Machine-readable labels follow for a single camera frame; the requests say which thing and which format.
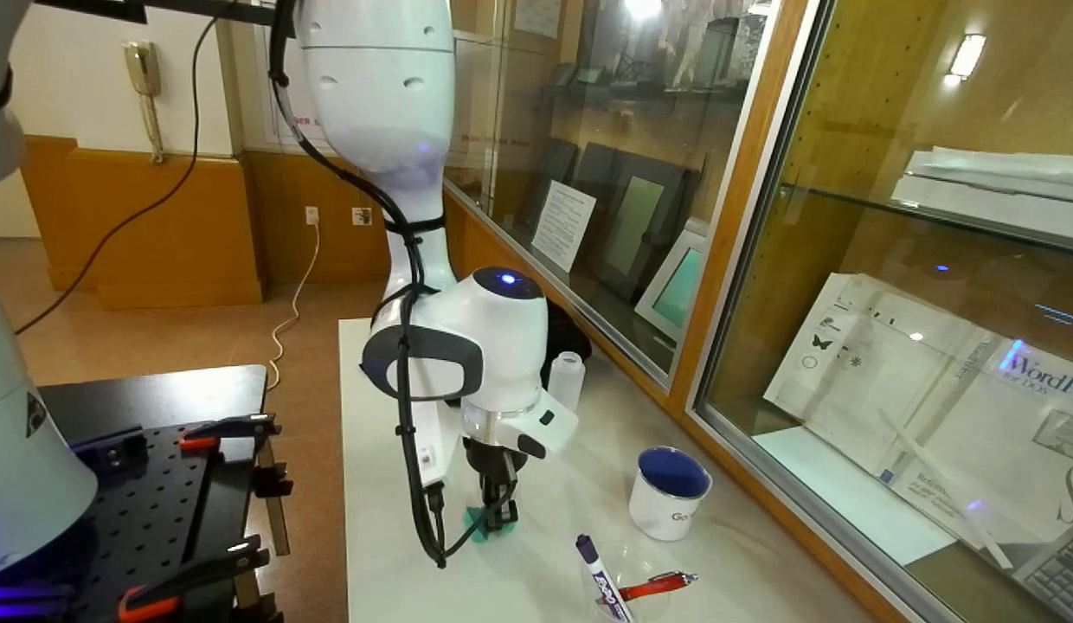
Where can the white cup blue inside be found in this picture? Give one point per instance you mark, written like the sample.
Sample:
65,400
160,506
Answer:
664,492

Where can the black perforated side table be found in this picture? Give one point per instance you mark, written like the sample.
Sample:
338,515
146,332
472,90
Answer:
152,506

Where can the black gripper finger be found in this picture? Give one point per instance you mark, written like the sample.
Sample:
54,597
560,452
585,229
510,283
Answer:
490,518
505,515

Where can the orange pen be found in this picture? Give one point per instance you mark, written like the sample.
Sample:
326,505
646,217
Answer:
655,586

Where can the orange black clamp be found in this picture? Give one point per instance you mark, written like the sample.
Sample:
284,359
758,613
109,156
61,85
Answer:
212,433
162,600

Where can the green sponge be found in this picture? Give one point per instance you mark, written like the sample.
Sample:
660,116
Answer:
472,526

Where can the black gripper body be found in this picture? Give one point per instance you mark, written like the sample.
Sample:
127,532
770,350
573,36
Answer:
495,469

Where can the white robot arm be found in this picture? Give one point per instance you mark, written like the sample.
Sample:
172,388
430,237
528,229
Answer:
459,355

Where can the wall telephone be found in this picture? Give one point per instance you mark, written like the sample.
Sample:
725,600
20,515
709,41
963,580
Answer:
138,60

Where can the stack of white papers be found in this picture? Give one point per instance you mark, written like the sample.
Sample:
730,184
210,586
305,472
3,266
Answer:
1004,187

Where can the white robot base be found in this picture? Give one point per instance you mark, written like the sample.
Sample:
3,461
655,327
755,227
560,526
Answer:
41,486

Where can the green framed picture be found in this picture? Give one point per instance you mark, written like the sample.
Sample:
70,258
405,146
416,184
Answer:
664,303

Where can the large white poster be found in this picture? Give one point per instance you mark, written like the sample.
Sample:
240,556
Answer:
963,423

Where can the white paper sign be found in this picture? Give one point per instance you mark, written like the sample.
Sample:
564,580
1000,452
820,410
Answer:
560,224

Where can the white blue marker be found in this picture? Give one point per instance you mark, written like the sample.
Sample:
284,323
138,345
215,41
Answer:
610,597

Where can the white plastic bottle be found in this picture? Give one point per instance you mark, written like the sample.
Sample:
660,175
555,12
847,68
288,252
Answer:
564,380

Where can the dark framed plaque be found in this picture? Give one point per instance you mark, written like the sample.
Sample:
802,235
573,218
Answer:
646,217

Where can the orange black clamp rear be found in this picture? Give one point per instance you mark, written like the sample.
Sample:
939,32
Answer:
212,433

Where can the orange black clamp front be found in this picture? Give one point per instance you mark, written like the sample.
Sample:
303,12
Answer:
162,600

